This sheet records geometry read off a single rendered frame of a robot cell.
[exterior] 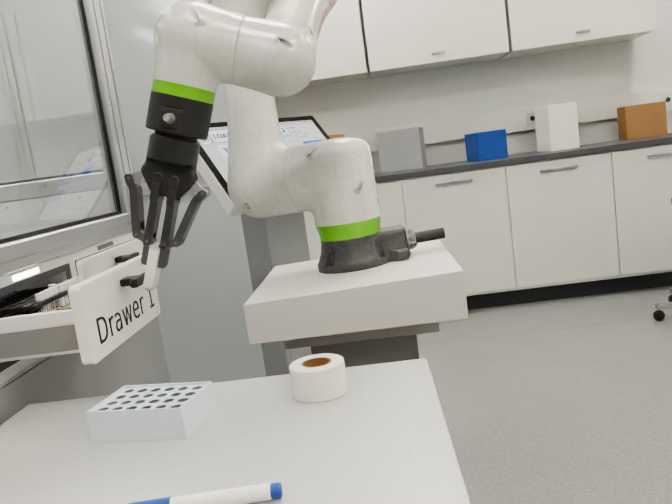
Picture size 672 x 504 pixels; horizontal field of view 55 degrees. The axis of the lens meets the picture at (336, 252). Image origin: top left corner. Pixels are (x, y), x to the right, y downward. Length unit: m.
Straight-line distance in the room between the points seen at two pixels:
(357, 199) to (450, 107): 3.48
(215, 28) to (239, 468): 0.59
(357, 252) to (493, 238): 2.83
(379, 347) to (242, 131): 0.49
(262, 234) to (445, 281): 0.98
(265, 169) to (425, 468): 0.76
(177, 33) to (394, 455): 0.63
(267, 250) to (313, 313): 0.89
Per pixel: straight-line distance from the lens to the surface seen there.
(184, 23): 0.97
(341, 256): 1.22
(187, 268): 2.78
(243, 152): 1.27
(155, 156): 0.99
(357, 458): 0.66
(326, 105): 4.64
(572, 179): 4.09
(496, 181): 3.98
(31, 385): 1.11
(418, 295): 1.07
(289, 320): 1.09
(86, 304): 0.94
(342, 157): 1.20
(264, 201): 1.25
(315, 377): 0.80
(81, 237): 1.32
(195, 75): 0.97
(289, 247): 2.00
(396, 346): 1.22
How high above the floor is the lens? 1.05
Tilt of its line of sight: 8 degrees down
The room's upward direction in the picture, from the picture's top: 8 degrees counter-clockwise
